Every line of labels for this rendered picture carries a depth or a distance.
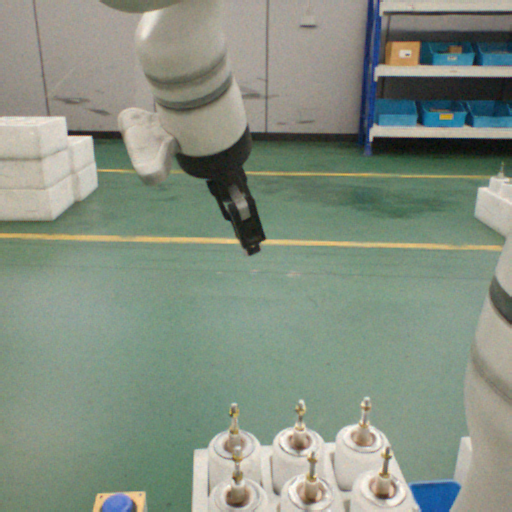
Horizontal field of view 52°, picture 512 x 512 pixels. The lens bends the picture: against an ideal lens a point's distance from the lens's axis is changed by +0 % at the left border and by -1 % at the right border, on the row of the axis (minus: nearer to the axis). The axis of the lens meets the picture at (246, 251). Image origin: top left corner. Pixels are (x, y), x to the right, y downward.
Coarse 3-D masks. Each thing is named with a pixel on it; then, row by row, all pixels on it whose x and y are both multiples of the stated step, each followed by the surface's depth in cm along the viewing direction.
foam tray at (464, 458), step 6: (462, 438) 106; (468, 438) 106; (462, 444) 106; (468, 444) 104; (462, 450) 106; (468, 450) 104; (462, 456) 106; (468, 456) 104; (462, 462) 106; (468, 462) 104; (456, 468) 109; (462, 468) 106; (468, 468) 104; (456, 474) 109; (462, 474) 106; (456, 480) 109; (462, 480) 106
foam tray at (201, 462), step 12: (204, 456) 101; (264, 456) 101; (324, 456) 101; (204, 468) 99; (264, 468) 99; (324, 468) 99; (396, 468) 98; (204, 480) 96; (264, 480) 96; (204, 492) 93; (348, 492) 93; (192, 504) 91; (204, 504) 91; (276, 504) 91; (348, 504) 92
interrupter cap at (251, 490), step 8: (248, 480) 86; (216, 488) 84; (224, 488) 85; (248, 488) 85; (256, 488) 85; (216, 496) 83; (224, 496) 83; (248, 496) 83; (256, 496) 83; (216, 504) 81; (224, 504) 82; (232, 504) 82; (240, 504) 82; (248, 504) 82; (256, 504) 81
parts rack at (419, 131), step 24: (384, 0) 442; (408, 0) 441; (432, 0) 440; (456, 0) 438; (480, 0) 437; (504, 0) 436; (384, 72) 462; (408, 72) 461; (432, 72) 459; (456, 72) 458; (480, 72) 456; (504, 72) 455; (360, 120) 532; (360, 144) 541
